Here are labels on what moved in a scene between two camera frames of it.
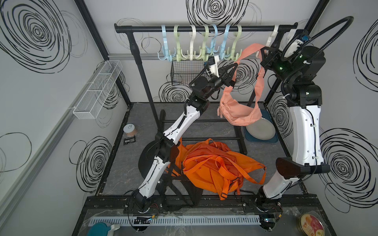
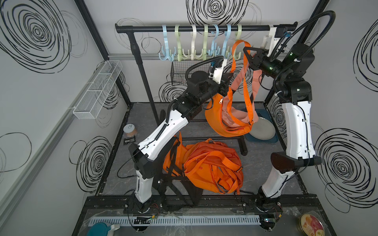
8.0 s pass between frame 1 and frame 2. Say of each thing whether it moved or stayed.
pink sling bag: moved
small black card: stayed
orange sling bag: moved
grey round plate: stayed
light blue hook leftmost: stayed
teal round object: stayed
